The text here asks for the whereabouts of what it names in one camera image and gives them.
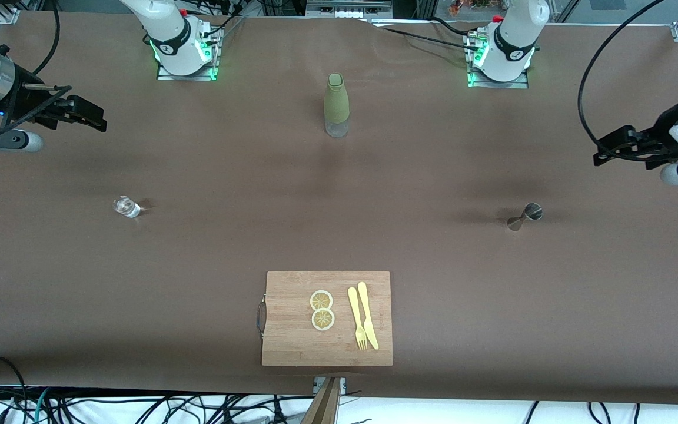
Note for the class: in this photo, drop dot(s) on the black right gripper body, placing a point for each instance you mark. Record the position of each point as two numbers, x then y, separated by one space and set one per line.
22 98

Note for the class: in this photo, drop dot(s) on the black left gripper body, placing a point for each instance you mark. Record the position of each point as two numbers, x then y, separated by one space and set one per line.
661 131

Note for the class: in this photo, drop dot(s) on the clear glass beaker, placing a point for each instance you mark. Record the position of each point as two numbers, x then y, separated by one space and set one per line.
127 207

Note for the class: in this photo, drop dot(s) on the steel jigger measuring cup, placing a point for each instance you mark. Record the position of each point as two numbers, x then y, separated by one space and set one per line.
532 212

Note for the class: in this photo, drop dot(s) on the green sleeved glass bottle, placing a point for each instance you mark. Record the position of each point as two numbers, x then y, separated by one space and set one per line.
336 103

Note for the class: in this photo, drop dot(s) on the white power strip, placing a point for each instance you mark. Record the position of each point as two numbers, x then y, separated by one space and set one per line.
345 12

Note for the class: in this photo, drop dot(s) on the lemon slice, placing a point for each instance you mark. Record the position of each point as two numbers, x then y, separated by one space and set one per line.
321 300
323 320

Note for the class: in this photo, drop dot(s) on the yellow plastic knife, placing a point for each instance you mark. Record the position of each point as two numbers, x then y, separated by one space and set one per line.
368 321

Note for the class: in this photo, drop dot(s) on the wooden cutting board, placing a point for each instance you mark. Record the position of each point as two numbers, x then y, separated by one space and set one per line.
292 341

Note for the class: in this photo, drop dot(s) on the yellow plastic fork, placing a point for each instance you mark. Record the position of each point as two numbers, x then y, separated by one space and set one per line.
353 303

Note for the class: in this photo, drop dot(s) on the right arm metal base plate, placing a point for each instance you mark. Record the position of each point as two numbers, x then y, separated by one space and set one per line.
189 77

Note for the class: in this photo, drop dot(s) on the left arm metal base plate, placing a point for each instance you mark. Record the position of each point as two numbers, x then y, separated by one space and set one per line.
498 85

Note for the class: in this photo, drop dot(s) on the metal bracket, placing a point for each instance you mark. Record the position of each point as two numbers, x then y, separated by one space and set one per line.
342 384

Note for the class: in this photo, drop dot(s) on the wooden post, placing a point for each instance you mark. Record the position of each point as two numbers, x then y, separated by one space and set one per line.
324 406

